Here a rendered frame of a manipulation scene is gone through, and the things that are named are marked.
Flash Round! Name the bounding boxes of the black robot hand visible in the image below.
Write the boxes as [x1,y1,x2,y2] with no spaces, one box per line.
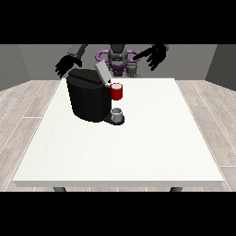
[132,44,169,72]
[54,54,84,78]

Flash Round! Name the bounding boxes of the small grey coffee pod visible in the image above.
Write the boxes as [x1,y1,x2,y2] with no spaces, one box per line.
[125,63,138,77]

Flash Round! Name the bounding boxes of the pale grey machine lid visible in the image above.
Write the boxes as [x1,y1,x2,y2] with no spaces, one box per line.
[94,60,112,85]

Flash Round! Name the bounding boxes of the black coffee machine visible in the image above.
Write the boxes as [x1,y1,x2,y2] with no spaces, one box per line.
[65,67,125,125]

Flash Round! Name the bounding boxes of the red pod holder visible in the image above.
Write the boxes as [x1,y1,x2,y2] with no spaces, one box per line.
[109,82,124,101]

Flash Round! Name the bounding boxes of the grey robot trunk purple rings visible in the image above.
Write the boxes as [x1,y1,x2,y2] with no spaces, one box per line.
[95,44,143,78]

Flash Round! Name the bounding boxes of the small grey cup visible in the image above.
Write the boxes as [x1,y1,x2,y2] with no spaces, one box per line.
[110,107,124,123]

